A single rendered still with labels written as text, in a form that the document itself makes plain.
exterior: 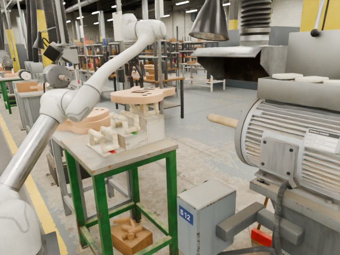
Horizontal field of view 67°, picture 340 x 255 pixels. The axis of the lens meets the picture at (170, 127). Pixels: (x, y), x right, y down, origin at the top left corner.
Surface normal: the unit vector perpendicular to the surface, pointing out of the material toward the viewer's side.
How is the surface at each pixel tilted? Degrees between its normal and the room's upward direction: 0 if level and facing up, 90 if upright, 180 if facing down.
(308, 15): 90
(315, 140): 62
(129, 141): 90
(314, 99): 90
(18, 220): 66
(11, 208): 5
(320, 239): 90
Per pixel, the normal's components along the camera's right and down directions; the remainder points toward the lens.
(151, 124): 0.63, 0.22
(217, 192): -0.03, -0.95
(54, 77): 0.44, 0.25
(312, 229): -0.76, 0.47
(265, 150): -0.80, 0.21
